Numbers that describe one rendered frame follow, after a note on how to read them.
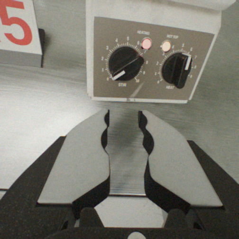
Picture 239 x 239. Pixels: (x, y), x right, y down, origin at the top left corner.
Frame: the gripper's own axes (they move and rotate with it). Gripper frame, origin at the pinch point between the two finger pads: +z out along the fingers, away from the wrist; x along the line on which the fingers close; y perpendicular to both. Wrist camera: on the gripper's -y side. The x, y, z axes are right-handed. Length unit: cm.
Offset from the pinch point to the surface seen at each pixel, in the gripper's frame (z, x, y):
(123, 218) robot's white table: -1.3, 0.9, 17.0
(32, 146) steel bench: 2.3, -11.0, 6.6
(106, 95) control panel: 3.9, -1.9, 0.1
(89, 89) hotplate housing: 4.1, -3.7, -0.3
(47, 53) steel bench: 8.0, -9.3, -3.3
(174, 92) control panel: 5.0, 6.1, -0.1
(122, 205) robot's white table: -0.3, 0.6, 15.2
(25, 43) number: 7.0, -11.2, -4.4
